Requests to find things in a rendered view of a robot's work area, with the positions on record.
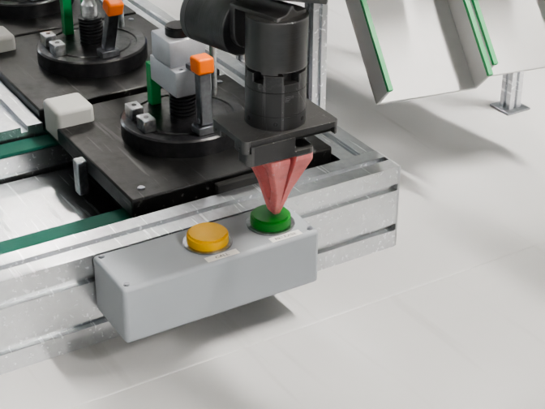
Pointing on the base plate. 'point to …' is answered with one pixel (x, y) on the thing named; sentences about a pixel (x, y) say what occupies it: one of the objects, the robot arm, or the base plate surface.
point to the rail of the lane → (318, 201)
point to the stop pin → (80, 175)
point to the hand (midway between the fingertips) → (273, 204)
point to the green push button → (261, 213)
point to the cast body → (173, 59)
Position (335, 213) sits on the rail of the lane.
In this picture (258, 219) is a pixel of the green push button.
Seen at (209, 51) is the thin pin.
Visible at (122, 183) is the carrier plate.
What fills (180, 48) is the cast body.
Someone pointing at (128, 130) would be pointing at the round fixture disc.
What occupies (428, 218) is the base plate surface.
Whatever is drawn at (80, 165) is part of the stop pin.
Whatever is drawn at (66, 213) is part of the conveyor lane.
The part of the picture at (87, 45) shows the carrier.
